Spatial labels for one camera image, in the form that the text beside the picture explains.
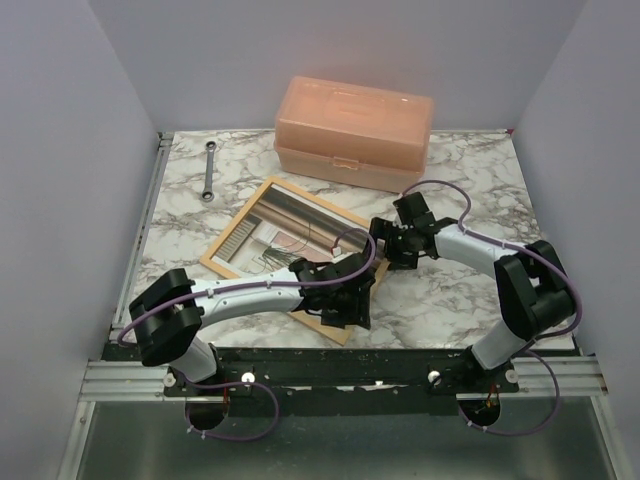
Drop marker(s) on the silver ratchet wrench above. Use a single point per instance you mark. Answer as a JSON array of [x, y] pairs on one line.
[[207, 194]]

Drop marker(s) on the photo print with window scene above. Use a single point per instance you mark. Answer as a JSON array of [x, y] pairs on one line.
[[285, 225]]

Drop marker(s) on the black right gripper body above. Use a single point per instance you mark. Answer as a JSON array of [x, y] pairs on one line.
[[401, 249]]

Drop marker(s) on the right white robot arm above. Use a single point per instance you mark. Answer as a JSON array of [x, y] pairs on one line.
[[533, 292]]

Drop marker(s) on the translucent orange plastic box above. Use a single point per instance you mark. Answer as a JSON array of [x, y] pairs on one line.
[[351, 134]]

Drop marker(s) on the black table edge rail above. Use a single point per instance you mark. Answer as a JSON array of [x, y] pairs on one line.
[[261, 382]]

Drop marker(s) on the aluminium side rail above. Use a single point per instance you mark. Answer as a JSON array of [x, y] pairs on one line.
[[121, 316]]

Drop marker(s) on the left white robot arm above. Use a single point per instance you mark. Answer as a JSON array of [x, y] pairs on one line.
[[167, 316]]

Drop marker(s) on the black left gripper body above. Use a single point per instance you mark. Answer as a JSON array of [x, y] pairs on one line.
[[341, 311]]

